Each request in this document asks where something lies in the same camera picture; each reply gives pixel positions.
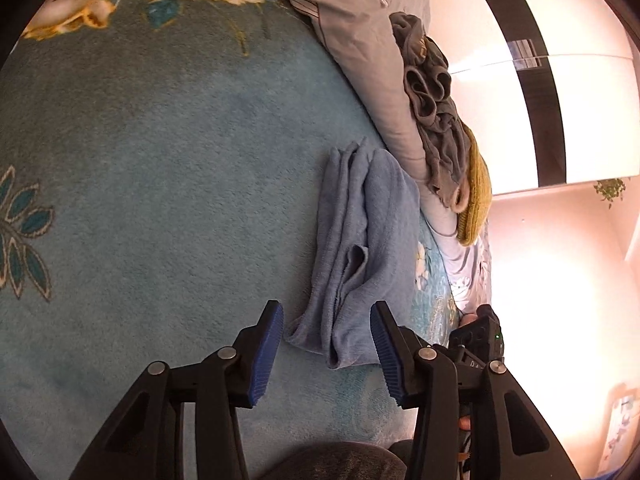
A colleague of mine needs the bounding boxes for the person's grey trousers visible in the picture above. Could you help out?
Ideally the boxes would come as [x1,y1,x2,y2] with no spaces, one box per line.
[260,439,416,480]

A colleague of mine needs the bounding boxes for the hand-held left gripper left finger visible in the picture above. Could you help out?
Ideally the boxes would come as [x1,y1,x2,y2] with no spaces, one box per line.
[70,300,285,480]

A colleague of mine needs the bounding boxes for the mustard knit sweater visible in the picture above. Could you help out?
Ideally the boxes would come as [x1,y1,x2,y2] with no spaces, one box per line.
[456,125,493,247]

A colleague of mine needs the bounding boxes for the grey sweater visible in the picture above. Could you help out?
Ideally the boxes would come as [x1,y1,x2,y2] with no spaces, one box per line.
[389,11,473,209]

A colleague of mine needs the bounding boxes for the white printed paper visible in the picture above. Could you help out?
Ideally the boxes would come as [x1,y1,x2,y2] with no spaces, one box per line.
[597,385,633,473]

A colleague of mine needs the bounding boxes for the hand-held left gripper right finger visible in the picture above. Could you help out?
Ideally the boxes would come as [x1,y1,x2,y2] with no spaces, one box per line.
[369,301,582,480]

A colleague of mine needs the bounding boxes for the glossy white wardrobe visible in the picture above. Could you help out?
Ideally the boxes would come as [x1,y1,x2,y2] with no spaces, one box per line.
[460,0,640,196]

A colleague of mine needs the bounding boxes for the light blue floral duvet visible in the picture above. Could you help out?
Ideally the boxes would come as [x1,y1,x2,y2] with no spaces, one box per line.
[235,0,493,311]

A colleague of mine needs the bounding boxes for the blue knit garment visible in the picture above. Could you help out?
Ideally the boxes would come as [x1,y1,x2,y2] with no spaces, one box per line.
[284,136,423,370]

